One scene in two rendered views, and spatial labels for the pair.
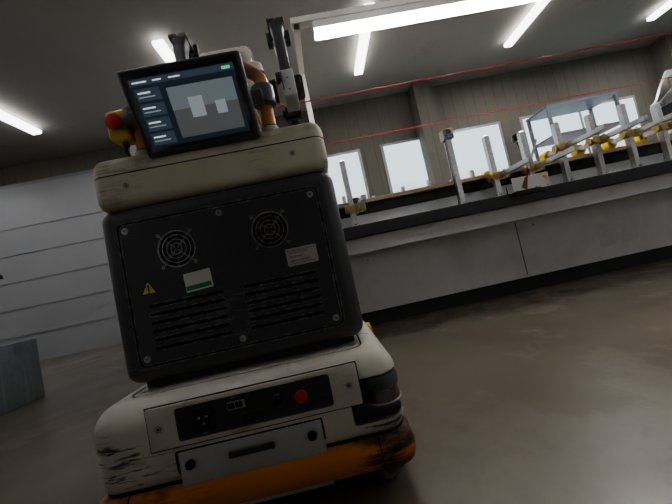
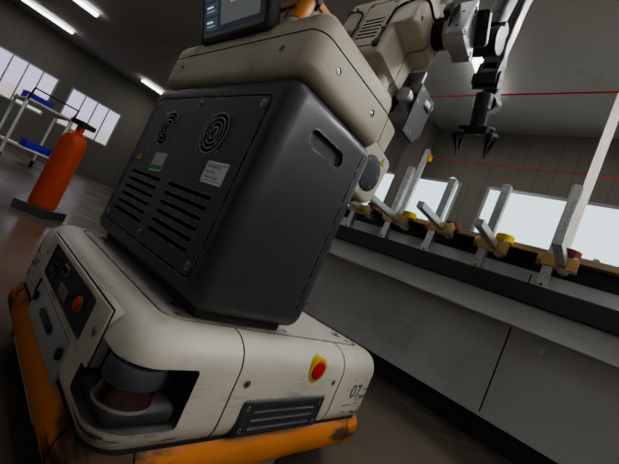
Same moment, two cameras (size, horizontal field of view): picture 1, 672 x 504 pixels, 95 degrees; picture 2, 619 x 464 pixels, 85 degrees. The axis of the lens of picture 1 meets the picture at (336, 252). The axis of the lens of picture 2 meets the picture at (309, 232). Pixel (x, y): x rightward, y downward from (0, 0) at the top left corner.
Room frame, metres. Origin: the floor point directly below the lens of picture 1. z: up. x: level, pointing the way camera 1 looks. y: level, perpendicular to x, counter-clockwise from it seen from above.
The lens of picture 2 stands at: (0.43, -0.45, 0.43)
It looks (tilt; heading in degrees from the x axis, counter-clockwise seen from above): 4 degrees up; 45
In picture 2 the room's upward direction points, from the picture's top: 24 degrees clockwise
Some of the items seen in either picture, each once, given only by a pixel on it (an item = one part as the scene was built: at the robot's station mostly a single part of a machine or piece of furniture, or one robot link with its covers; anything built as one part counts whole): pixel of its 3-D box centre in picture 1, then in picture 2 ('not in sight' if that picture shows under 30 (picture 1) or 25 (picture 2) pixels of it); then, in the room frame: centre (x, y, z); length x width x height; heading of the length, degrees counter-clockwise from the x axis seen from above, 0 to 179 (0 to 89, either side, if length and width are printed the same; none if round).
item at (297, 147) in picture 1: (241, 240); (248, 161); (0.84, 0.25, 0.59); 0.55 x 0.34 x 0.83; 93
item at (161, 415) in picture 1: (255, 405); (71, 284); (0.61, 0.21, 0.23); 0.41 x 0.02 x 0.08; 93
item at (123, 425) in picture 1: (277, 382); (204, 334); (0.94, 0.25, 0.16); 0.67 x 0.64 x 0.25; 3
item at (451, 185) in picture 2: not in sight; (437, 221); (2.01, 0.34, 0.87); 0.04 x 0.04 x 0.48; 3
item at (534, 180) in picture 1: (530, 182); not in sight; (2.06, -1.38, 0.75); 0.26 x 0.01 x 0.10; 93
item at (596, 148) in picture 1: (596, 148); not in sight; (2.11, -1.91, 0.89); 0.04 x 0.04 x 0.48; 3
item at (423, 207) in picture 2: not in sight; (436, 222); (1.92, 0.29, 0.84); 0.43 x 0.03 x 0.04; 3
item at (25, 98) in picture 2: not in sight; (31, 130); (0.81, 5.93, 0.52); 1.10 x 0.64 x 1.04; 91
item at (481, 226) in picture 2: not in sight; (490, 239); (1.93, 0.04, 0.82); 0.43 x 0.03 x 0.04; 3
